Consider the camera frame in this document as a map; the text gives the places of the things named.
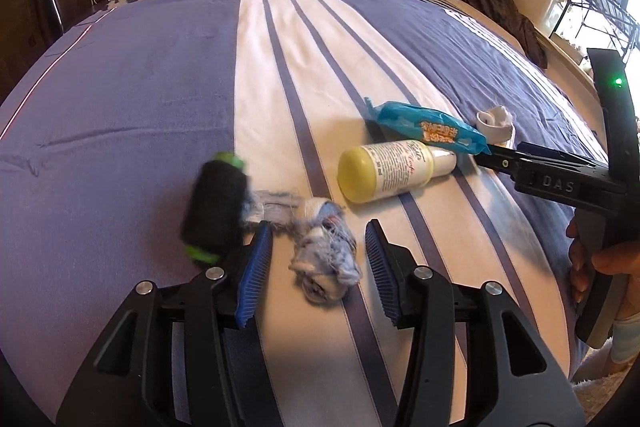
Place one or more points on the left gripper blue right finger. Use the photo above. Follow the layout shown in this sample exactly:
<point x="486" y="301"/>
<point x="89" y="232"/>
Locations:
<point x="386" y="282"/>

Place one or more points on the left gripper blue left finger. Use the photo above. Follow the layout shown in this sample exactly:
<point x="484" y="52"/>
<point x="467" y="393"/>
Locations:
<point x="255" y="265"/>

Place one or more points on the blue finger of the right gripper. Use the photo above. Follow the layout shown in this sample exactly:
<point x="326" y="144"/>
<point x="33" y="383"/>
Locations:
<point x="539" y="154"/>
<point x="500" y="159"/>

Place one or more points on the blue white cloth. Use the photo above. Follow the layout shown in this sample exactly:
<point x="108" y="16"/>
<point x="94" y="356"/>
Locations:
<point x="324" y="259"/>

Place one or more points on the black roller green ends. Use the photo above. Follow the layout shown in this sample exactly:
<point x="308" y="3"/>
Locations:
<point x="212" y="226"/>

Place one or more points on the large yellow cap bottle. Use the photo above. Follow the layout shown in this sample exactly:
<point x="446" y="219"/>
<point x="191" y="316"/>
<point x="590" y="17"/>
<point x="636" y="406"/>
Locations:
<point x="372" y="172"/>

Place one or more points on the teal snack wrapper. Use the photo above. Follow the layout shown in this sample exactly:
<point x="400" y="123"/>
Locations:
<point x="430" y="126"/>

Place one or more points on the person right hand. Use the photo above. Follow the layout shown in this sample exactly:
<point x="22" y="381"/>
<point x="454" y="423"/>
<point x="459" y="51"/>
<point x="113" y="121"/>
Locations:
<point x="619" y="259"/>

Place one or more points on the blue white striped bedspread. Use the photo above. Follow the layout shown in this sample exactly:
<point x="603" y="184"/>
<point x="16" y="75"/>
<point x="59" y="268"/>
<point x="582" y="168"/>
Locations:
<point x="104" y="136"/>

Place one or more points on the black drying rack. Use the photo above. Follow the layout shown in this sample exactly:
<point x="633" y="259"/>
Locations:
<point x="606" y="17"/>

